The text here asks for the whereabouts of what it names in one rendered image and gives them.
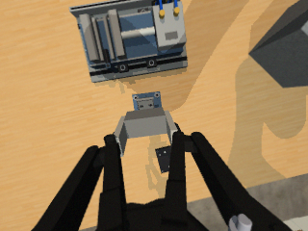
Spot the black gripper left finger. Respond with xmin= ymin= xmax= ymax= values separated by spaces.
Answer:
xmin=31 ymin=115 xmax=127 ymax=231

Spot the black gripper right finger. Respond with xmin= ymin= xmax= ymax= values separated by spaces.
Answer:
xmin=160 ymin=110 xmax=293 ymax=231

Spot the grey flat bar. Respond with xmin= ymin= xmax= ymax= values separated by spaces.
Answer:
xmin=103 ymin=15 xmax=116 ymax=61
xmin=91 ymin=17 xmax=105 ymax=63

